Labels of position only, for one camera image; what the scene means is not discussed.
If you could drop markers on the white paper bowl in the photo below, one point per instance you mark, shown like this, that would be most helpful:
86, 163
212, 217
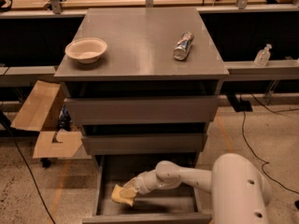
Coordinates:
86, 50

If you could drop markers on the yellow sponge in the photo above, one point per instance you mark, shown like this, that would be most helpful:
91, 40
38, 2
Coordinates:
115, 196

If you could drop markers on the grey open bottom drawer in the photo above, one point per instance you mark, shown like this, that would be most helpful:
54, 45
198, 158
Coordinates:
173, 206

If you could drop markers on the grey drawer cabinet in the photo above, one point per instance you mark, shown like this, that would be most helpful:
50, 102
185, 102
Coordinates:
139, 62

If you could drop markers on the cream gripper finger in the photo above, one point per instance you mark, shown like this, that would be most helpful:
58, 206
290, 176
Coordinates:
128, 193
130, 183

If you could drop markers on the blue silver drink can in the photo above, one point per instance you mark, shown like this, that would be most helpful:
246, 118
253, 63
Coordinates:
183, 46

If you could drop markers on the open cardboard box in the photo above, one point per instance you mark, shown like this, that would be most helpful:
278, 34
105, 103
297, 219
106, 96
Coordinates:
40, 113

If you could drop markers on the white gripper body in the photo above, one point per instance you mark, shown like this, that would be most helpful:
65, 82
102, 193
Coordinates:
140, 184

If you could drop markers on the grey metal rail shelf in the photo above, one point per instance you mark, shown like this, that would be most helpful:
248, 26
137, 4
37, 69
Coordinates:
238, 71

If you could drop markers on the blue snack bag in box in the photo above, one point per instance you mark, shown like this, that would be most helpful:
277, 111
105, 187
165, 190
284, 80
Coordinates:
64, 120

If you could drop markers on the clear sanitizer bottle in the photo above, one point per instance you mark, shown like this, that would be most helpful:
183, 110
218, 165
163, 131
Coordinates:
263, 56

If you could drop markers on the grey middle drawer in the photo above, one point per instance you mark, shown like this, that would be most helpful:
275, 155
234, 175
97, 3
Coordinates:
144, 143

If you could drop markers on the black headphones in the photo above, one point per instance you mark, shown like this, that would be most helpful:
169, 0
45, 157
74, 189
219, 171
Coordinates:
5, 5

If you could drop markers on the grey top drawer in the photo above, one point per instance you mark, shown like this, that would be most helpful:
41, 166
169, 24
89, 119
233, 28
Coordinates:
142, 110

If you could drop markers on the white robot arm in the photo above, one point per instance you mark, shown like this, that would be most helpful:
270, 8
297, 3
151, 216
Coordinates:
240, 192

